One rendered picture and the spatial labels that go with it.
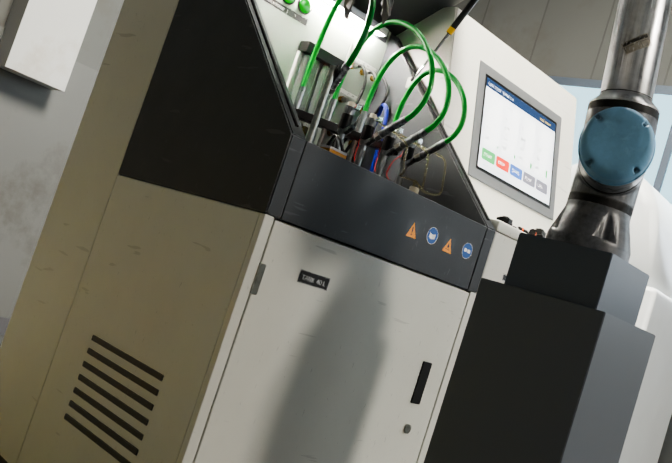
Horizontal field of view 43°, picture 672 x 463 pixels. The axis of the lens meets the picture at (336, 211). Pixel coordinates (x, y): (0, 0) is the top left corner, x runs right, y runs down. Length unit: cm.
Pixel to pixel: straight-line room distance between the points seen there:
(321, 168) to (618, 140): 57
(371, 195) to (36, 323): 92
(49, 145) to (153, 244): 231
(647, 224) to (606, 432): 195
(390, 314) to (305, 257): 30
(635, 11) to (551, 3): 361
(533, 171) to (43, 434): 158
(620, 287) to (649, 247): 188
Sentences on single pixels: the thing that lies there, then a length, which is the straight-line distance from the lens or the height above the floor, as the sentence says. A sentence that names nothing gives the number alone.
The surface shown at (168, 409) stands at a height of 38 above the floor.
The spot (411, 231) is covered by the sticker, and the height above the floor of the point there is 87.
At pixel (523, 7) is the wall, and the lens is 521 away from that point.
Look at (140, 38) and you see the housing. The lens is 222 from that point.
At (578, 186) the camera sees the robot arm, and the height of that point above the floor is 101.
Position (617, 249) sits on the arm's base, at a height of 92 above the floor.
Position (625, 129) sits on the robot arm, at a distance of 144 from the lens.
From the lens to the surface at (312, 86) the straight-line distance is 232.
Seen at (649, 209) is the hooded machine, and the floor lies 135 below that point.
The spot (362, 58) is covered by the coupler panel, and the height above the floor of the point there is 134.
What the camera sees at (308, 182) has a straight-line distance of 165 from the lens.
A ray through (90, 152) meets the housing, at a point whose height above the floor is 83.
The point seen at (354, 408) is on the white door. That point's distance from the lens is 189.
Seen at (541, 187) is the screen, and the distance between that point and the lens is 272.
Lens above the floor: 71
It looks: 5 degrees up
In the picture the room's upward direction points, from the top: 18 degrees clockwise
